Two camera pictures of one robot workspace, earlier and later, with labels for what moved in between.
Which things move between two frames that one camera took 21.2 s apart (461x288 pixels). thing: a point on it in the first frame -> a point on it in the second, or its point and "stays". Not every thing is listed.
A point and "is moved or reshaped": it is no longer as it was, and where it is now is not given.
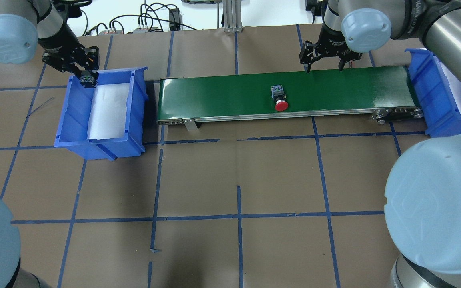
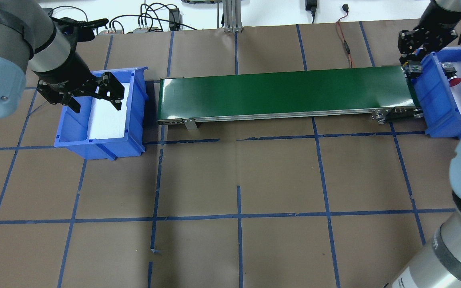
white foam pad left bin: x=108 y=110 stays
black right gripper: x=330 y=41 -> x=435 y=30
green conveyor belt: x=381 y=94 stays
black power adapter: x=175 y=20 stays
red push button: x=278 y=94 is moved or reshaped
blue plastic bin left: x=441 y=119 stays
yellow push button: x=87 y=81 is moved or reshaped
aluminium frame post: x=232 y=16 stays
